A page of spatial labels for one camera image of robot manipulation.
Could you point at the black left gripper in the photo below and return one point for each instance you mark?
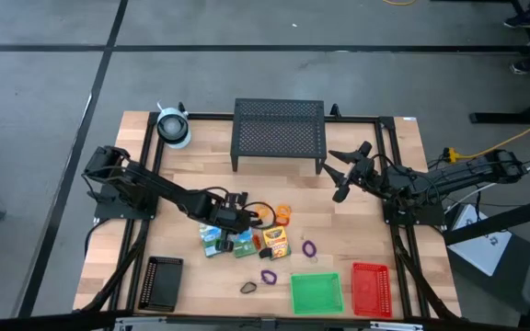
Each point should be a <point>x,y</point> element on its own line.
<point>233,218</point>

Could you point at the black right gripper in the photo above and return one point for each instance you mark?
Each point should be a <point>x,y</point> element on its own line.
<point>370,175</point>

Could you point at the blue green crayon box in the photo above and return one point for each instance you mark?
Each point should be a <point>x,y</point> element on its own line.
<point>245,246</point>
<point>207,239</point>

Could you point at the yellow green crayon box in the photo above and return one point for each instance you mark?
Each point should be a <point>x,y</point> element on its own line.
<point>276,239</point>

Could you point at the green plastic basket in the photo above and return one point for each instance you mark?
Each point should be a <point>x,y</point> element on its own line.
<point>315,294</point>

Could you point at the black plastic basket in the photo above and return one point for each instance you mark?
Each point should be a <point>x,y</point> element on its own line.
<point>161,285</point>

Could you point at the red plastic basket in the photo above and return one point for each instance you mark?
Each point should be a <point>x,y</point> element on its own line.
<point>371,289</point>

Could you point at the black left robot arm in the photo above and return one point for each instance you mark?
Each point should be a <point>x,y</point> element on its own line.
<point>154,184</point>

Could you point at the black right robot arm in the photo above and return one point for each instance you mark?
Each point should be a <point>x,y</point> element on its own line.
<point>453,174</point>

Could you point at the black desk beam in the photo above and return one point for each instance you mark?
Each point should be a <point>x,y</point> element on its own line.
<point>499,220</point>

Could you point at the black desk leg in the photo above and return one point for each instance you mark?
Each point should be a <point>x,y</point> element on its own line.
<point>499,118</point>

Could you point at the black perforated metal riser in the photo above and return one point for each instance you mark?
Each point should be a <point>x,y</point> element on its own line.
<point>279,133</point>

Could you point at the white box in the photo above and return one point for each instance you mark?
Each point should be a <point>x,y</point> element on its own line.
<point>481,248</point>

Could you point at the person's shoe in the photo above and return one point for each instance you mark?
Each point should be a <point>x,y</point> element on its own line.
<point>525,20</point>
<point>527,66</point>

